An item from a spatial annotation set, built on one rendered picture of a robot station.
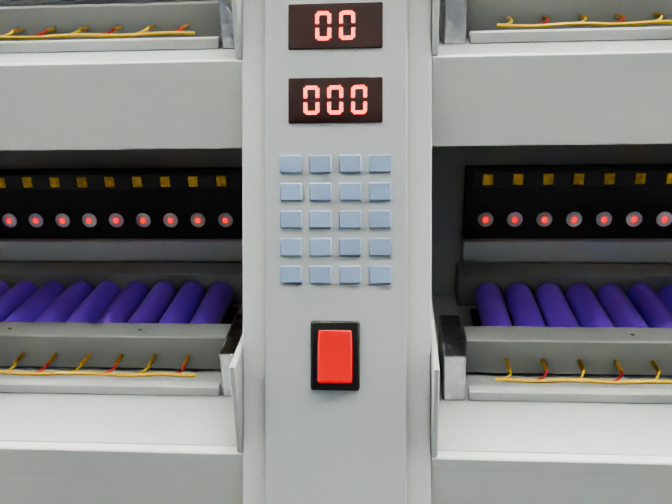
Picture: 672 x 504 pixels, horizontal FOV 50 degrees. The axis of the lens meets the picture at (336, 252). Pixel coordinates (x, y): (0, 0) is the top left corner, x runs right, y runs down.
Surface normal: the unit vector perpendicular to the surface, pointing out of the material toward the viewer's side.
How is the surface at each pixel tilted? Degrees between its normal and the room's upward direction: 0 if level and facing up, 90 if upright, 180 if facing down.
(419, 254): 90
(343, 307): 90
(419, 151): 90
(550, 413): 21
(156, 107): 111
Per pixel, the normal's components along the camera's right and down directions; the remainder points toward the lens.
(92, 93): -0.07, 0.37
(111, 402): -0.03, -0.93
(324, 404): -0.07, 0.02
